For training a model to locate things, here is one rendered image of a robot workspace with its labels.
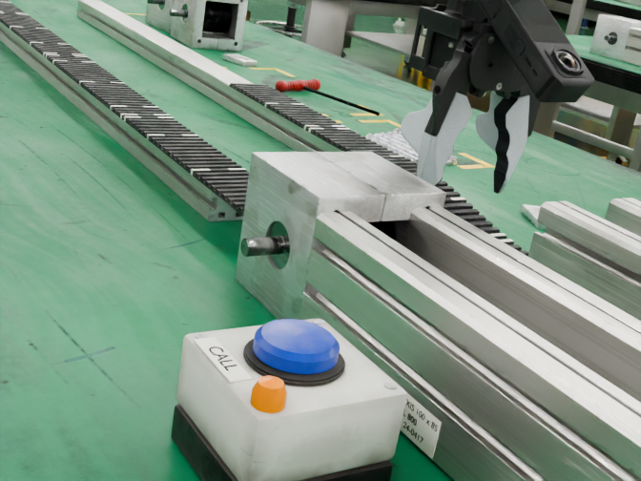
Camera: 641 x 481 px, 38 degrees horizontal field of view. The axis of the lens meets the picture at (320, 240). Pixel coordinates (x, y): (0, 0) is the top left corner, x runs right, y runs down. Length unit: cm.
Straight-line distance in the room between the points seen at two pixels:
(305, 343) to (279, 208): 19
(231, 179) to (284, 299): 19
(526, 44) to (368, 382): 38
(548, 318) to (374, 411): 14
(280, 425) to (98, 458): 10
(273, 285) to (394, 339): 13
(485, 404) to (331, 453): 8
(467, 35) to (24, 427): 47
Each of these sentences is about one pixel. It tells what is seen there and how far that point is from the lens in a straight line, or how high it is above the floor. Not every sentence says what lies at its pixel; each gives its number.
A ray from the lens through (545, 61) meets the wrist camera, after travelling 72.
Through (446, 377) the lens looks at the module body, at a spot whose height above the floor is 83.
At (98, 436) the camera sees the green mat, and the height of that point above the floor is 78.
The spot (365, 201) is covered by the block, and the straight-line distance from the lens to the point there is 57.
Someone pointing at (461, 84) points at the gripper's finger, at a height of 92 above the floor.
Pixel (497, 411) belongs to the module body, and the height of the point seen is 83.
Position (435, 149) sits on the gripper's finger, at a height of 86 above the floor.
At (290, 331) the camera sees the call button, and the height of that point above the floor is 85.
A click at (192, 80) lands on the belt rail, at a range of 124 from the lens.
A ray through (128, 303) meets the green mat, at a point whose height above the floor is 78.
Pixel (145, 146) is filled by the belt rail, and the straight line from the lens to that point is 88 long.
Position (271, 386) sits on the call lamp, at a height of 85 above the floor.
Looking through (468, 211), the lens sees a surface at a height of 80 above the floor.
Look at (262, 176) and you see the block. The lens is 61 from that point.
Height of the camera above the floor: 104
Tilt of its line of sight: 20 degrees down
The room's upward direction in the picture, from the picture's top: 10 degrees clockwise
